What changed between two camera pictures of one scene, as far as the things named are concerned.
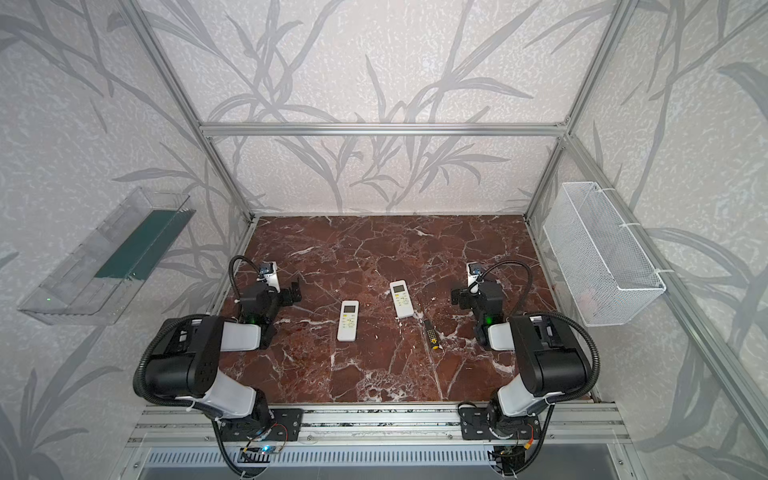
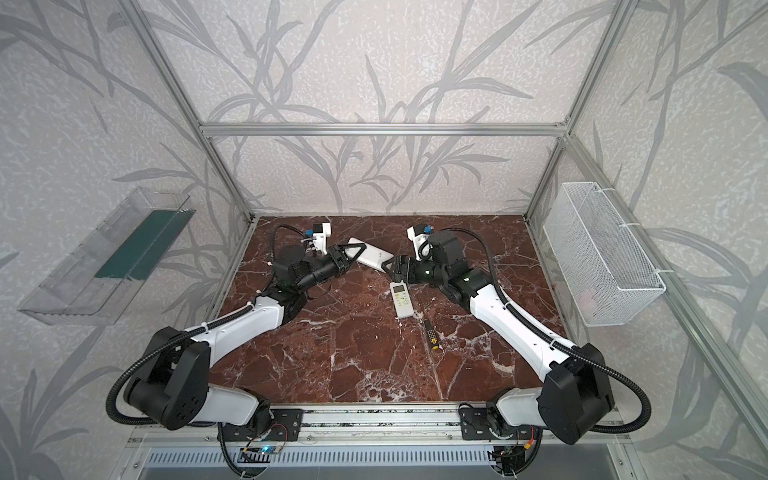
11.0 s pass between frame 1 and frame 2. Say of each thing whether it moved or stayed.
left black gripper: moved
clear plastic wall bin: stayed
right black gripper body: moved
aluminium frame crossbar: stayed
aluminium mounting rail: stayed
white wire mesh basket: stayed
